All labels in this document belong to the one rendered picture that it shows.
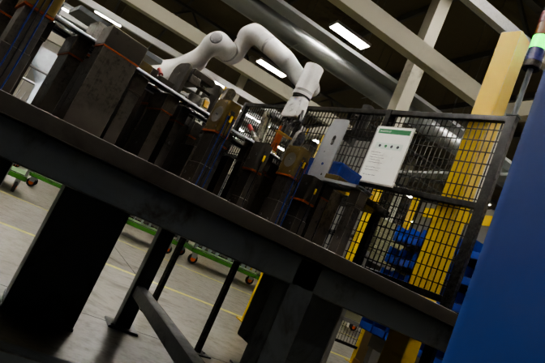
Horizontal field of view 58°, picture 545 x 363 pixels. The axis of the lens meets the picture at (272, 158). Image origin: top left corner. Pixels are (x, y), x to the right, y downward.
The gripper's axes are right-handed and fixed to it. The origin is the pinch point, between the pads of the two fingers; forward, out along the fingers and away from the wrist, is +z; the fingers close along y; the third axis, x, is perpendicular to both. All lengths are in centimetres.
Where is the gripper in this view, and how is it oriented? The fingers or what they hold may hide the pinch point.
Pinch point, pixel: (286, 130)
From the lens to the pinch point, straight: 209.5
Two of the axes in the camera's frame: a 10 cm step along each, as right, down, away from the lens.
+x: 6.7, 4.3, 6.0
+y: 6.2, 1.2, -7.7
